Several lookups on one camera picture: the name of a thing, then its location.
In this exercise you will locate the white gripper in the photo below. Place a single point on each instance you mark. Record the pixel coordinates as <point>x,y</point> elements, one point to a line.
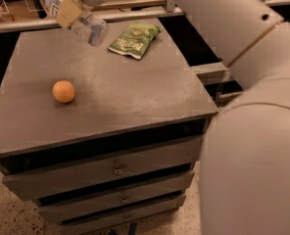
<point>71,11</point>

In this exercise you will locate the clear plastic water bottle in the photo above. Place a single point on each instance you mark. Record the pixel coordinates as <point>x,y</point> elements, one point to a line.
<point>89,29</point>

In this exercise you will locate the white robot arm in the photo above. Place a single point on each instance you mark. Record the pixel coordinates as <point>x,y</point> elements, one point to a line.
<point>245,159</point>

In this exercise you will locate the green chip bag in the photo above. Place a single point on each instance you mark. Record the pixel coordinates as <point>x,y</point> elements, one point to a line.
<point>135,40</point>

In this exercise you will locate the orange fruit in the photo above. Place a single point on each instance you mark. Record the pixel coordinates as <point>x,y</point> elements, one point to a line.
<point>63,91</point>

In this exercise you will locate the grey drawer cabinet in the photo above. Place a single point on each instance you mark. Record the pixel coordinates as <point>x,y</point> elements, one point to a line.
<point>121,104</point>

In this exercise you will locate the top grey drawer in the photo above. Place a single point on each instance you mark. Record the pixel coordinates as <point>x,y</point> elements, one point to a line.
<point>62,178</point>

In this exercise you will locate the grey drawer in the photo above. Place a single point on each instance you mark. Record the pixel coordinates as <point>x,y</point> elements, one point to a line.
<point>62,178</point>
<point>104,219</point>
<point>117,198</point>

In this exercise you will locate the middle grey drawer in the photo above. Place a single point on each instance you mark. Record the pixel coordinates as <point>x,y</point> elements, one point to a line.
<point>117,198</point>

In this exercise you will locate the bottom grey drawer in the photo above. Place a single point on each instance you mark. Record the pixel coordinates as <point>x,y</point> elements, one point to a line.
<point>104,219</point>

